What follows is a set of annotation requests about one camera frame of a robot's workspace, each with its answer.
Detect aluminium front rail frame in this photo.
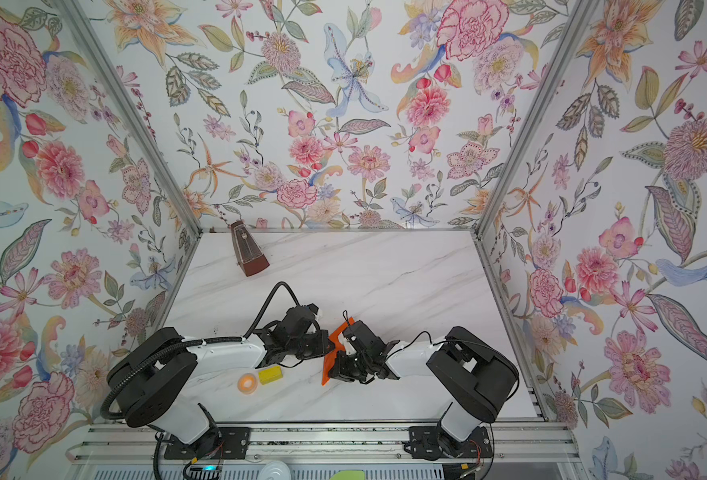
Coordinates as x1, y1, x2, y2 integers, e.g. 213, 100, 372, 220
66, 419, 581, 465

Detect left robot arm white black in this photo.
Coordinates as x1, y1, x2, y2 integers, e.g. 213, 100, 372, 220
100, 304, 336, 446

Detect black corrugated cable conduit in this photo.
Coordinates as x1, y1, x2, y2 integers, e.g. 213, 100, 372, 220
100, 280, 302, 421

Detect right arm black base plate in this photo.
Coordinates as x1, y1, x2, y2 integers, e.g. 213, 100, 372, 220
403, 425, 493, 461

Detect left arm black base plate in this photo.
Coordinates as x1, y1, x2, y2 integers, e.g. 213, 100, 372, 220
164, 427, 252, 461

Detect brown wooden metronome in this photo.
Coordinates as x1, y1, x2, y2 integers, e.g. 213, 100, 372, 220
230, 221, 270, 277

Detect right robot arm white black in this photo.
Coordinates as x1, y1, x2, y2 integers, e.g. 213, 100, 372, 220
323, 321, 521, 444

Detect orange square paper sheet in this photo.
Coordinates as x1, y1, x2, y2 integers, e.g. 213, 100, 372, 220
322, 313, 355, 386

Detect white round object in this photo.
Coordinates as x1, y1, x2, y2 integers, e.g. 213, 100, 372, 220
258, 460, 293, 480

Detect orange tape roll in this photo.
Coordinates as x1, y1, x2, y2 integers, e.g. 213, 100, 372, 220
237, 373, 260, 395

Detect green object at edge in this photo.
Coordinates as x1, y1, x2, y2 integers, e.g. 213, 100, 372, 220
330, 470, 367, 480

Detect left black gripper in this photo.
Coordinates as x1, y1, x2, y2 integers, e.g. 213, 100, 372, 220
286, 331, 341, 361

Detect yellow rectangular block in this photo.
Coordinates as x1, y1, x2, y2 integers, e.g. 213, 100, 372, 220
258, 365, 284, 385

